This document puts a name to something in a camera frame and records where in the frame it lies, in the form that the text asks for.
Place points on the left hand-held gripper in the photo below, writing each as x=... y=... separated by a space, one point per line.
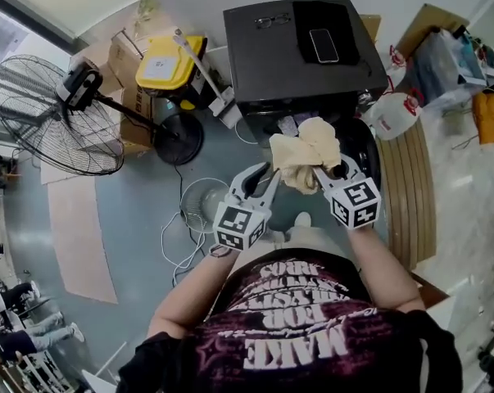
x=234 y=223

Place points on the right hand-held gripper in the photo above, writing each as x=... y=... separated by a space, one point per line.
x=357 y=203

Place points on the beige clothes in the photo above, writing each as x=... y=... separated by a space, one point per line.
x=308 y=145

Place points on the black washing machine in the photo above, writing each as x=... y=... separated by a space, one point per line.
x=267 y=64

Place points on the person's right forearm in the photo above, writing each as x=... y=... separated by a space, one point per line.
x=382 y=272

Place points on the person's left forearm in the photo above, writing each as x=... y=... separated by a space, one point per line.
x=189 y=297

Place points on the person's right white shoe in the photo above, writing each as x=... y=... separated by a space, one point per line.
x=302 y=219

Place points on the person's beige trousers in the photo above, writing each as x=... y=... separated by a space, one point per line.
x=312 y=240

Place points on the dark wristband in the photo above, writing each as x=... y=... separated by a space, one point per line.
x=220 y=251

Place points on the white mop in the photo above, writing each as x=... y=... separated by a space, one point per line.
x=226 y=113

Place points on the smartphone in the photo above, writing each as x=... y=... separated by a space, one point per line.
x=323 y=45

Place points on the black pad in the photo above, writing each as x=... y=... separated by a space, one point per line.
x=349 y=35

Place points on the brown cardboard box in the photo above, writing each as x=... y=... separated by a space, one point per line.
x=132 y=113

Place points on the person's black printed t-shirt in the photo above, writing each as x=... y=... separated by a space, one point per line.
x=295 y=334

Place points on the pile of clear plastic bags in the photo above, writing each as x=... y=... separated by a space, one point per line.
x=443 y=68

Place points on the yellow lid trash bin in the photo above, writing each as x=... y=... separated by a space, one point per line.
x=164 y=64

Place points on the small cardboard piece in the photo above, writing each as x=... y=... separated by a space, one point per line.
x=371 y=27

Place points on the orange bag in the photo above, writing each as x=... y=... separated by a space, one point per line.
x=487 y=117

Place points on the black eyeglasses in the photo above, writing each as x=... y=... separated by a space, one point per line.
x=273 y=21

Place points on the large cardboard panel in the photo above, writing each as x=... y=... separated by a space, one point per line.
x=427 y=27

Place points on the brown cardboard floor sheet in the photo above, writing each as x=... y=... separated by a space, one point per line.
x=82 y=244
x=66 y=174

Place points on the white table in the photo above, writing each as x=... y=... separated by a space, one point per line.
x=103 y=379

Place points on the black pedestal fan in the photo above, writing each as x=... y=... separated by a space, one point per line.
x=80 y=82

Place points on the glass door with black frame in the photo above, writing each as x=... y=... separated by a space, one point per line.
x=9 y=27

